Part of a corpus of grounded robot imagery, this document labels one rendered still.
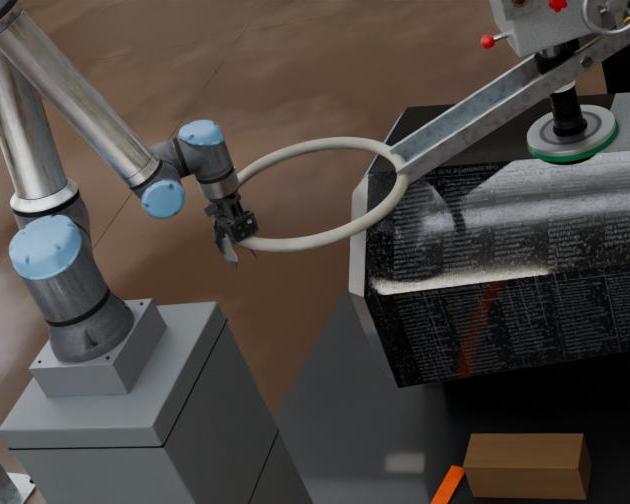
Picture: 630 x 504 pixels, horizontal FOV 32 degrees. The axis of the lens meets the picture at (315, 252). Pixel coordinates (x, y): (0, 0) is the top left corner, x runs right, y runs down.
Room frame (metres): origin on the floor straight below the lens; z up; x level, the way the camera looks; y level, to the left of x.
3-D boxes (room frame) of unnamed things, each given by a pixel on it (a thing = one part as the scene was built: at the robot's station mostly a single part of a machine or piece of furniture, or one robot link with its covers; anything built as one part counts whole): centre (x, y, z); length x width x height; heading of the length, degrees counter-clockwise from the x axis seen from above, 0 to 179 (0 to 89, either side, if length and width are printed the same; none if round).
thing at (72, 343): (2.04, 0.52, 0.99); 0.19 x 0.19 x 0.10
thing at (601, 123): (2.28, -0.69, 0.82); 0.21 x 0.21 x 0.01
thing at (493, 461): (2.03, -0.31, 0.07); 0.30 x 0.12 x 0.12; 60
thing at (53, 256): (2.05, 0.52, 1.12); 0.17 x 0.15 x 0.18; 2
